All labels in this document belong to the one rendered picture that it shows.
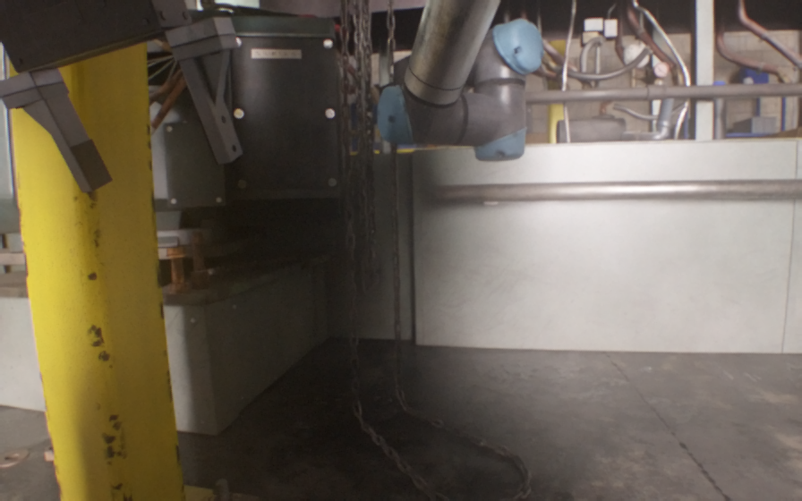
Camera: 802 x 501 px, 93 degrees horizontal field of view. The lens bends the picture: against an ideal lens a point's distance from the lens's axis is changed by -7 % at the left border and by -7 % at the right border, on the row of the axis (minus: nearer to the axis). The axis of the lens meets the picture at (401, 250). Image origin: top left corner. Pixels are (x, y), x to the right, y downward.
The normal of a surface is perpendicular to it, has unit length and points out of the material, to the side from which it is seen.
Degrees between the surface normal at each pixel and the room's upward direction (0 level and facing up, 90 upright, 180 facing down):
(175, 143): 90
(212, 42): 113
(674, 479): 0
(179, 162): 90
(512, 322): 90
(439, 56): 132
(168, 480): 90
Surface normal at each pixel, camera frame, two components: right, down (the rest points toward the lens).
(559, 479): -0.02, -0.99
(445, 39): -0.34, 0.74
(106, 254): 0.98, 0.00
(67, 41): -0.05, 0.49
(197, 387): -0.18, 0.11
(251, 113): 0.16, 0.10
